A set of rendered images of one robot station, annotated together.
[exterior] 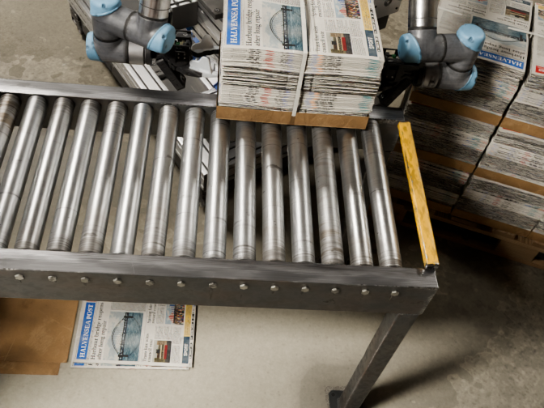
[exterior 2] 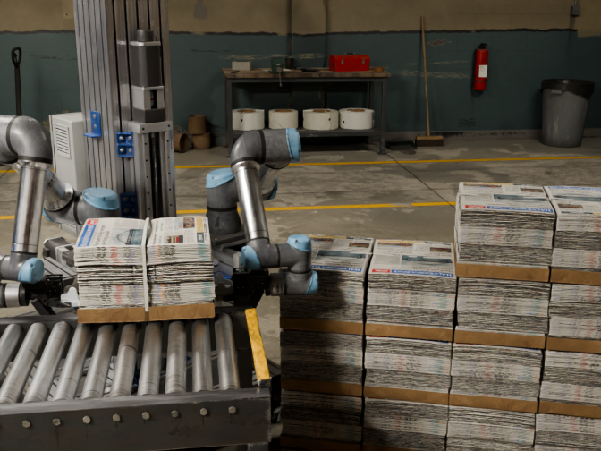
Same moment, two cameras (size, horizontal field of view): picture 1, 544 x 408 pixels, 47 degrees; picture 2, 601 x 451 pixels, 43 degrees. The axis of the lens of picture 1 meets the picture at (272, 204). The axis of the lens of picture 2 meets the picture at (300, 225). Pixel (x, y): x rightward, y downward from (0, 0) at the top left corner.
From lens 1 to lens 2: 0.97 m
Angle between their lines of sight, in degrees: 35
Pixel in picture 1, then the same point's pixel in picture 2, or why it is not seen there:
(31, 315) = not seen: outside the picture
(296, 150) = (150, 335)
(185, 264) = (31, 405)
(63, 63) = not seen: outside the picture
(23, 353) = not seen: outside the picture
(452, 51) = (285, 253)
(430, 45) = (264, 251)
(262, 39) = (108, 242)
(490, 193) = (388, 415)
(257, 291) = (101, 426)
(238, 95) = (94, 295)
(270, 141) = (127, 333)
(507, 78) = (352, 284)
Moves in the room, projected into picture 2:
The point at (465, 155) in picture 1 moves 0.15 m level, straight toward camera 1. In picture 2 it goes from (349, 376) to (334, 396)
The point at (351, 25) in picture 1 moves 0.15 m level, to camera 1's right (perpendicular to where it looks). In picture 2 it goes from (186, 231) to (238, 232)
